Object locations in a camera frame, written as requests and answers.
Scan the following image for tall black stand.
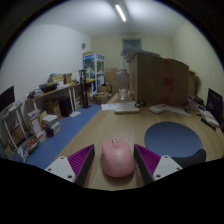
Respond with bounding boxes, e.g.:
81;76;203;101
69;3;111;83
78;69;92;109

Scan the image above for black screen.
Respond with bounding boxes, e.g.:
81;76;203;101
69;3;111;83
0;85;16;113

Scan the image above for black marker pen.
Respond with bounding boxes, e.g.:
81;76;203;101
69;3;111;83
200;117;218;131

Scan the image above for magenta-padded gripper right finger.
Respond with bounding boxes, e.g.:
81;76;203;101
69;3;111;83
133;143;184;186

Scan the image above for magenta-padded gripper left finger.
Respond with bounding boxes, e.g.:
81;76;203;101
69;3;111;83
44;143;96;188

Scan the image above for small wall window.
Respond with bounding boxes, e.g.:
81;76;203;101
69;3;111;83
121;38;143;53

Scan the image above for white paper sheet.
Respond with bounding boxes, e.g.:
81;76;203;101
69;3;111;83
100;101;136;111
166;105;193;117

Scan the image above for large brown cardboard box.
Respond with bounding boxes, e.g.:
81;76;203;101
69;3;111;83
129;52;190;107

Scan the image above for stack of books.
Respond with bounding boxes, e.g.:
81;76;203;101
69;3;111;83
41;114;62;138

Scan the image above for brown wicker basket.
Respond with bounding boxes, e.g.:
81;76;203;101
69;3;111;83
92;92;111;105

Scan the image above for round blue mouse pad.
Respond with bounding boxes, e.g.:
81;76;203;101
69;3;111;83
144;121;207;169

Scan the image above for black coiled cable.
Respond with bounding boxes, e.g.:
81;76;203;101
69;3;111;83
134;100;147;108

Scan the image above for clear glass jar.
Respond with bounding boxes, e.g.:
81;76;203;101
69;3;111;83
115;68;130;101

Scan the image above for white remote control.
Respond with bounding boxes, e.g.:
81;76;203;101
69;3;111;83
148;103;169;115

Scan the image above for stacked brown cardboard boxes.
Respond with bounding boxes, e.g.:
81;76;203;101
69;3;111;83
104;68;118;94

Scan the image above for pink computer mouse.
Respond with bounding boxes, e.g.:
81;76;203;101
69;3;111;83
100;138;137;178

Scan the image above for white shelf unit with books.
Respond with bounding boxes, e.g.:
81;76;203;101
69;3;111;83
0;101;40;162

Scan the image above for blue glass-door cabinet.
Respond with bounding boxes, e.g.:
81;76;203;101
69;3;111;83
82;52;106;94

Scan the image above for ceiling tube light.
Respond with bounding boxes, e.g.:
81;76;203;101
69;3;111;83
114;3;128;23

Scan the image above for flat white box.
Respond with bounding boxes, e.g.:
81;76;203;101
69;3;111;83
113;105;141;115

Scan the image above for small brown cardboard box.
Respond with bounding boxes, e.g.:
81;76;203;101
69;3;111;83
188;69;198;98

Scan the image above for black monitor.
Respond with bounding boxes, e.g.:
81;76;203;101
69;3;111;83
205;88;224;124

